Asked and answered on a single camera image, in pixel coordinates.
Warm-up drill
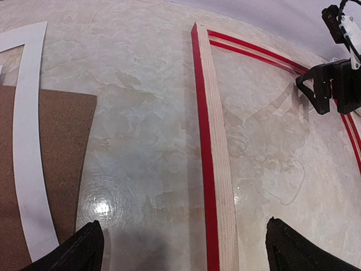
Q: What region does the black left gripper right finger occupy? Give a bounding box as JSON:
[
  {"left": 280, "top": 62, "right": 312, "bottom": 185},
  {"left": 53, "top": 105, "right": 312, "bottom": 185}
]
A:
[{"left": 266, "top": 217, "right": 358, "bottom": 271}]

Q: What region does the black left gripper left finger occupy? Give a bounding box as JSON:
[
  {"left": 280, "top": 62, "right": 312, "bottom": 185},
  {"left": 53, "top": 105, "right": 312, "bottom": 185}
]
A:
[{"left": 23, "top": 220, "right": 104, "bottom": 271}]

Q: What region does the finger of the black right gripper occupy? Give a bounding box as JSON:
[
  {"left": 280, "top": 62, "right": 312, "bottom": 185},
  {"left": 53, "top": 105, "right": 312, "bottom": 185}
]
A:
[{"left": 296, "top": 63, "right": 333, "bottom": 115}]

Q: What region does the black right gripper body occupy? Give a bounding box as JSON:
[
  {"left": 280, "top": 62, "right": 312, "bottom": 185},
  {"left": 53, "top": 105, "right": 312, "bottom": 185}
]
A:
[{"left": 331, "top": 59, "right": 360, "bottom": 114}]

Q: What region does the white mat board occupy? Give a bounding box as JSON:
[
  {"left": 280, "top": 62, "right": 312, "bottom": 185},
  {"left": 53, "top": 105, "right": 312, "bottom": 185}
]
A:
[{"left": 1, "top": 21, "right": 59, "bottom": 262}]

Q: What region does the red wooden picture frame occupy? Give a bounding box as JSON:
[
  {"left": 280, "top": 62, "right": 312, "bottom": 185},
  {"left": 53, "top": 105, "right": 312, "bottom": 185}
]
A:
[{"left": 191, "top": 22, "right": 360, "bottom": 270}]

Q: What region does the brown backing cardboard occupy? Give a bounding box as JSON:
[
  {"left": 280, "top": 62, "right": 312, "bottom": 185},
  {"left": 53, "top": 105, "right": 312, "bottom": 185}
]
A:
[{"left": 1, "top": 85, "right": 97, "bottom": 270}]

